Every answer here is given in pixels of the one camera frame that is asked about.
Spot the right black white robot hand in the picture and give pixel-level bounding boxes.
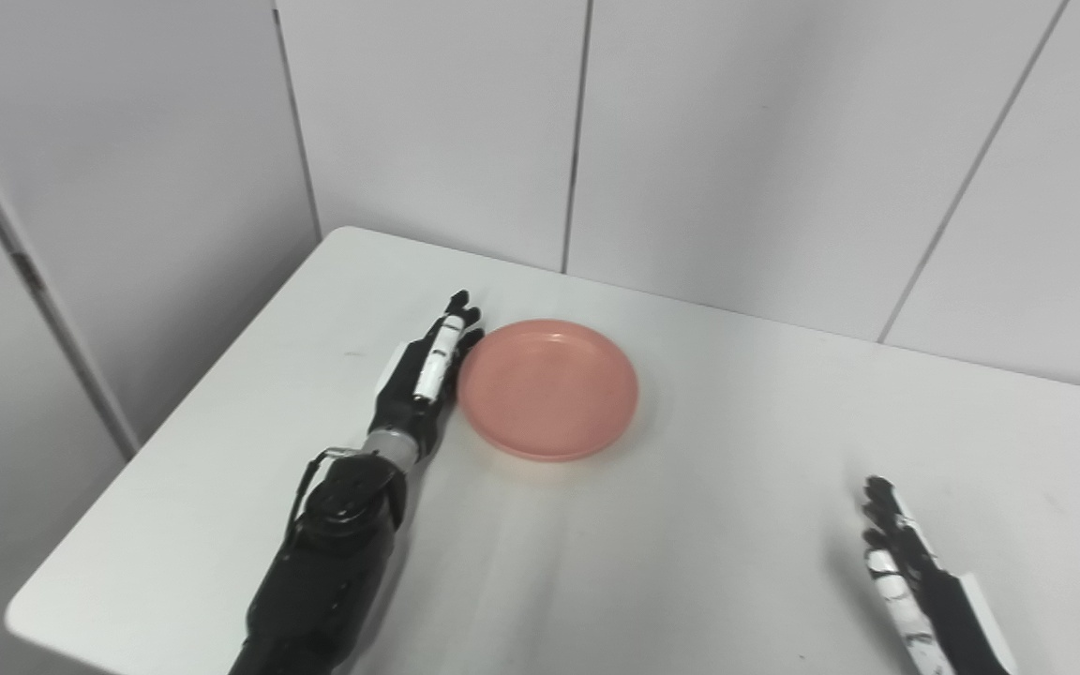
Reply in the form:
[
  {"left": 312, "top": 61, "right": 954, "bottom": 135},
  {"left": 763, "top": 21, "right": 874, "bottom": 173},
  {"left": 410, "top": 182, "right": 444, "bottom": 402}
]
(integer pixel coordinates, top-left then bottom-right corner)
[{"left": 861, "top": 475, "right": 1014, "bottom": 675}]

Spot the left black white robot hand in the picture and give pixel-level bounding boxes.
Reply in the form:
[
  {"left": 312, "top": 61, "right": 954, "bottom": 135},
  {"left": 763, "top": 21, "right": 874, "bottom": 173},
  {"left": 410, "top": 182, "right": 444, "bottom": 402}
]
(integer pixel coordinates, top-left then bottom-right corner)
[{"left": 373, "top": 291, "right": 486, "bottom": 442}]

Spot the pink round plate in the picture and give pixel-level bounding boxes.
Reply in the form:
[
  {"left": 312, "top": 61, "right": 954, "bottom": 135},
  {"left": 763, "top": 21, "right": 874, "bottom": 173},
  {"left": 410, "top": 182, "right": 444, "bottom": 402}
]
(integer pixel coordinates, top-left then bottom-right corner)
[{"left": 457, "top": 320, "right": 639, "bottom": 463}]

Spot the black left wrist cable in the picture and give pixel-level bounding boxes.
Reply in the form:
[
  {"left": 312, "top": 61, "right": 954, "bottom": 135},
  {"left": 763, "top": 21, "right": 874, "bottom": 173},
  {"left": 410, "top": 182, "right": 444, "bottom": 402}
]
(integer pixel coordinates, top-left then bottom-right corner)
[{"left": 285, "top": 447, "right": 363, "bottom": 545}]

